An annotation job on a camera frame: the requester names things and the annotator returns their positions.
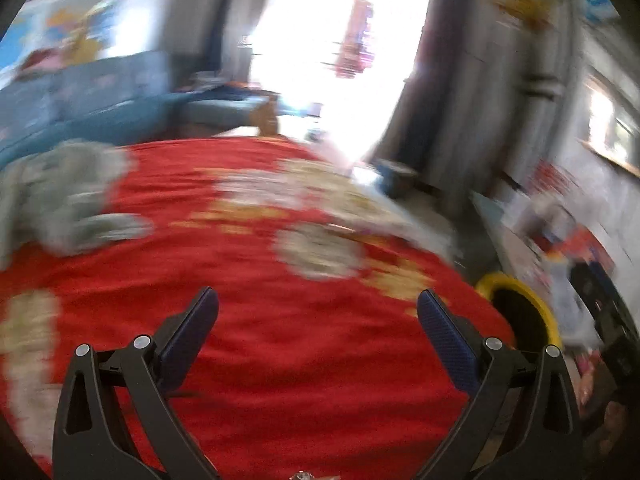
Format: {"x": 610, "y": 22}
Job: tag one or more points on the wooden framed glass door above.
{"x": 310, "y": 35}

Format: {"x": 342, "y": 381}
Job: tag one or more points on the world map poster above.
{"x": 12, "y": 45}

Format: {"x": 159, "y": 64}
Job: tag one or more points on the blue storage stool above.
{"x": 397, "y": 180}

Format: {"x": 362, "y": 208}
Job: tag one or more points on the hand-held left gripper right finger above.
{"x": 447, "y": 340}

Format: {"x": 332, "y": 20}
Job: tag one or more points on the red artificial flowers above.
{"x": 552, "y": 177}

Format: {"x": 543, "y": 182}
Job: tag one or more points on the grey standing air conditioner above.
{"x": 540, "y": 110}

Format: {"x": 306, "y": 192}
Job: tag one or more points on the country map poster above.
{"x": 95, "y": 17}

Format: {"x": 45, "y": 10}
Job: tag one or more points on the yellow rimmed trash bin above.
{"x": 537, "y": 300}

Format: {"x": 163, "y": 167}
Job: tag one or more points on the blue patterned sofa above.
{"x": 115, "y": 105}

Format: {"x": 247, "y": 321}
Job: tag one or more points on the dark grey curtain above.
{"x": 440, "y": 85}

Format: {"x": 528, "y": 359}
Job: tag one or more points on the white printed envelope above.
{"x": 570, "y": 305}

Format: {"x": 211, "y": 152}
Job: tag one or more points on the red floral blanket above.
{"x": 275, "y": 360}

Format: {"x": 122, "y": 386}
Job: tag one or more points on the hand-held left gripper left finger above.
{"x": 192, "y": 330}

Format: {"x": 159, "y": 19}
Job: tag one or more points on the yellow artificial flowers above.
{"x": 525, "y": 7}

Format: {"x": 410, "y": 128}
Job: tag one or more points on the red picture book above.
{"x": 585, "y": 247}

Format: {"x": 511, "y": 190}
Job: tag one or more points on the dark blue curtain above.
{"x": 225, "y": 25}

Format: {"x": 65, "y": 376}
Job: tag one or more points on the yellow pillow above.
{"x": 87, "y": 50}

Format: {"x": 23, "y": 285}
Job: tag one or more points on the brown paper bag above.
{"x": 265, "y": 117}

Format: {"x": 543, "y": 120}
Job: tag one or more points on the hanging clothes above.
{"x": 355, "y": 40}

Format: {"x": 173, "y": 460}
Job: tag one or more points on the grey crumpled cloth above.
{"x": 65, "y": 195}

